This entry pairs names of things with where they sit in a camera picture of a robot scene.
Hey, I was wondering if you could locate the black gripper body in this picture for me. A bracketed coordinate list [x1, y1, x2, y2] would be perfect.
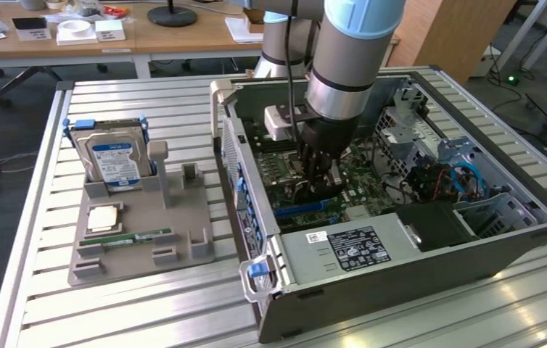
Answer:
[298, 116, 359, 157]

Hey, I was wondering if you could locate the green graphics card black cooler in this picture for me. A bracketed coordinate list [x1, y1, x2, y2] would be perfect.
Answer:
[287, 179, 349, 210]

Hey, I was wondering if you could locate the CPU socket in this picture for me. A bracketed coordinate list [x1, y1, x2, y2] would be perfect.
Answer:
[285, 152, 305, 173]

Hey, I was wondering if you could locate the green motherboard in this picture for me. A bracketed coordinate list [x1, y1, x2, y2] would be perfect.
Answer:
[241, 119, 393, 235]

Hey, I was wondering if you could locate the blue expansion slot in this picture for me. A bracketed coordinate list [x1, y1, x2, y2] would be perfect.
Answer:
[271, 199, 329, 219]

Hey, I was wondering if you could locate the perforated metal disk bay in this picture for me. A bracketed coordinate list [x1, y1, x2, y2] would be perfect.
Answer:
[371, 83, 449, 175]

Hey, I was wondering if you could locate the grey power supply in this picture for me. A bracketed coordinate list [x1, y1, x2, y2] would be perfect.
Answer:
[277, 212, 421, 287]

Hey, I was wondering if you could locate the grey parts rack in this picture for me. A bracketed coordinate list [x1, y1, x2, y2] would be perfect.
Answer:
[66, 139, 218, 287]

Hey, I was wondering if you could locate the white paper stack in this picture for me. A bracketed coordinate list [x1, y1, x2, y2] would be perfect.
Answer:
[223, 16, 266, 44]

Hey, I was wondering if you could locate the grey open PC case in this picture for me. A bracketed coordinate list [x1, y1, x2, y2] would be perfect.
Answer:
[209, 70, 547, 344]

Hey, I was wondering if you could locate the small cardboard box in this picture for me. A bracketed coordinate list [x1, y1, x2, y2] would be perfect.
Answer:
[242, 7, 266, 28]

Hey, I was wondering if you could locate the wooden cabinet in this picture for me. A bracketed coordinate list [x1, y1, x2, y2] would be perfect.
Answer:
[386, 0, 518, 85]

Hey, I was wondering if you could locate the wooden desk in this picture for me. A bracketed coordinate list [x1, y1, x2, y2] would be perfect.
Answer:
[0, 0, 137, 70]
[134, 0, 402, 79]

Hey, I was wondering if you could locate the hard disk with blue carrier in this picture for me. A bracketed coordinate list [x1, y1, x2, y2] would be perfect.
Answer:
[61, 115, 153, 193]

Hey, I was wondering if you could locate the green RAM stick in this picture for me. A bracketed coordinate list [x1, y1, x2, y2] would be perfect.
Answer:
[81, 227, 174, 248]

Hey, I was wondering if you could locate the silver CPU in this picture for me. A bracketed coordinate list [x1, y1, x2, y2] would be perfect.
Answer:
[86, 206, 119, 232]

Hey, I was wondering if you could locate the black round lamp base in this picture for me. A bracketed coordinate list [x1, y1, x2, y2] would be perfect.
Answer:
[146, 0, 199, 28]

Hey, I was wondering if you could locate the white cube box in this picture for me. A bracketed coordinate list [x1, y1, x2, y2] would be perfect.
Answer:
[93, 20, 125, 43]

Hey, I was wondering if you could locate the red parts pack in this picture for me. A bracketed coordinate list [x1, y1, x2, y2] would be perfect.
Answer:
[101, 4, 127, 20]

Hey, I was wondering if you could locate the white flat box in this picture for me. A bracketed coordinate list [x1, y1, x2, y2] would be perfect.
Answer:
[54, 28, 99, 47]

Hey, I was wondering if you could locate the white tape roll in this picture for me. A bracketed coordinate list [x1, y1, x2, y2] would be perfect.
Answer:
[58, 20, 90, 37]

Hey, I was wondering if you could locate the dark bag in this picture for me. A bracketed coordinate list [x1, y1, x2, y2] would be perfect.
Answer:
[71, 0, 103, 18]

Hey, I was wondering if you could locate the black office chair base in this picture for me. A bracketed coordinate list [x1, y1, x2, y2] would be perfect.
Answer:
[0, 64, 69, 107]

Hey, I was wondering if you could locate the black topped white box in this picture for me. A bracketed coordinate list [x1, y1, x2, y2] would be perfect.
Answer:
[10, 16, 54, 41]

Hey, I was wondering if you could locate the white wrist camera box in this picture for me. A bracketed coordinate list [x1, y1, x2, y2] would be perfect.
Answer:
[262, 104, 303, 143]

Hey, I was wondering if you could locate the black camera cable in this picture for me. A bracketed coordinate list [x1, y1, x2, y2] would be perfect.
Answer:
[285, 0, 303, 146]

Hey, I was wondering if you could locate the blue wire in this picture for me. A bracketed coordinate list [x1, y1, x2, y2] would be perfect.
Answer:
[446, 163, 490, 202]

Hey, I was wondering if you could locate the metal disk bay with bracket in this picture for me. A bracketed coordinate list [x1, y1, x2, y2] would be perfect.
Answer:
[434, 137, 545, 235]

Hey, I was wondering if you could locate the white table frame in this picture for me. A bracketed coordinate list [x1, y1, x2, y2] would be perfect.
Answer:
[492, 0, 547, 99]

